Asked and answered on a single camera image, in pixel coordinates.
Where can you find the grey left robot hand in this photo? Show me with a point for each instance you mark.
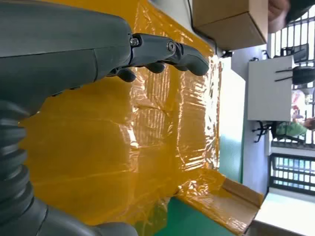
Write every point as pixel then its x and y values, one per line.
pixel 61 42

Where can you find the yellow taped cardboard sheet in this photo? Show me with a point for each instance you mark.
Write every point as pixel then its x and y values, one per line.
pixel 98 146

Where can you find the brown cardboard box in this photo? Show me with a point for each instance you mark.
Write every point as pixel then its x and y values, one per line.
pixel 229 29

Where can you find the green table mat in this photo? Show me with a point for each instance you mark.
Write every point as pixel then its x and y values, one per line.
pixel 192 221

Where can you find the white background desk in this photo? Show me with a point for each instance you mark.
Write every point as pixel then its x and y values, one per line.
pixel 269 88

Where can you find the black office chair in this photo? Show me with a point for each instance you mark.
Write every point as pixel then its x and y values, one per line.
pixel 304 73
pixel 262 128

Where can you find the person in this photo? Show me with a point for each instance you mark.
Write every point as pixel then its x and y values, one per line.
pixel 291 128
pixel 278 16

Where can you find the black window railing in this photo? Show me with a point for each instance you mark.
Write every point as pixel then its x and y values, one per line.
pixel 290 174

